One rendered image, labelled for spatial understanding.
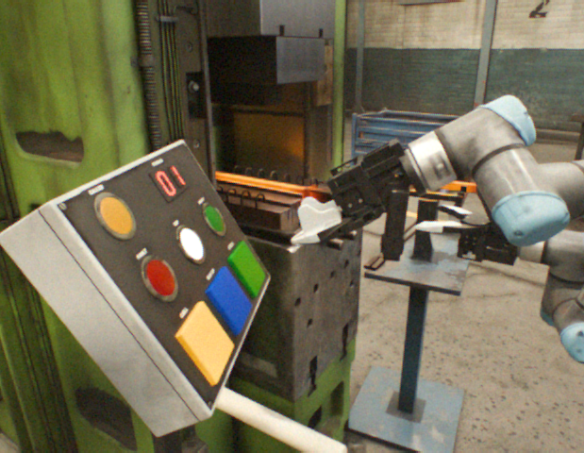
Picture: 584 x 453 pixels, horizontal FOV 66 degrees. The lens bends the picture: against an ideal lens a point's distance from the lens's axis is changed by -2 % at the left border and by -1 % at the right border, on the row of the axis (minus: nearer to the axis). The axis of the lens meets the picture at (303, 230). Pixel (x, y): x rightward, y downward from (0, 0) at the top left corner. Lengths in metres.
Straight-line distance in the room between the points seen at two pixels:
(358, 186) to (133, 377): 0.36
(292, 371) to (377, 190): 0.68
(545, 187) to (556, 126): 8.11
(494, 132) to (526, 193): 0.09
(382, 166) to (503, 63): 8.34
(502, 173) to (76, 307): 0.50
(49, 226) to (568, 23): 8.46
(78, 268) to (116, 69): 0.48
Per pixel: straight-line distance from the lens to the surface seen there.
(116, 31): 0.90
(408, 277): 1.45
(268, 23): 0.99
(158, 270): 0.54
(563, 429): 2.11
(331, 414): 1.69
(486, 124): 0.63
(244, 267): 0.71
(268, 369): 1.29
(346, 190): 0.63
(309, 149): 1.41
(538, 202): 0.58
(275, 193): 1.18
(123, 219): 0.54
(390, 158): 0.64
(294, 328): 1.14
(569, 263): 0.98
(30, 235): 0.51
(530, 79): 8.78
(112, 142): 0.90
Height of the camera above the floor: 1.33
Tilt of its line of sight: 21 degrees down
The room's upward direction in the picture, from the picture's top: straight up
